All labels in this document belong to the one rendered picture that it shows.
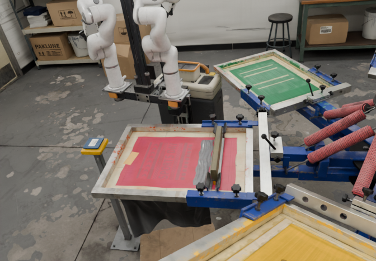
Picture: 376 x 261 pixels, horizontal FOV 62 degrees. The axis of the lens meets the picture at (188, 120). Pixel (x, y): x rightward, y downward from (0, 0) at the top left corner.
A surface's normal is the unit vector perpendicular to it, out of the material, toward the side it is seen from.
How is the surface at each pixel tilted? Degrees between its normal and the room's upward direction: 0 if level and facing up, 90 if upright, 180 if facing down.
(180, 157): 0
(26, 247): 0
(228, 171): 0
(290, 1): 90
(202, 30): 90
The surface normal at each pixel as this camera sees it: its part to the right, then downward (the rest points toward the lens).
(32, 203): -0.11, -0.82
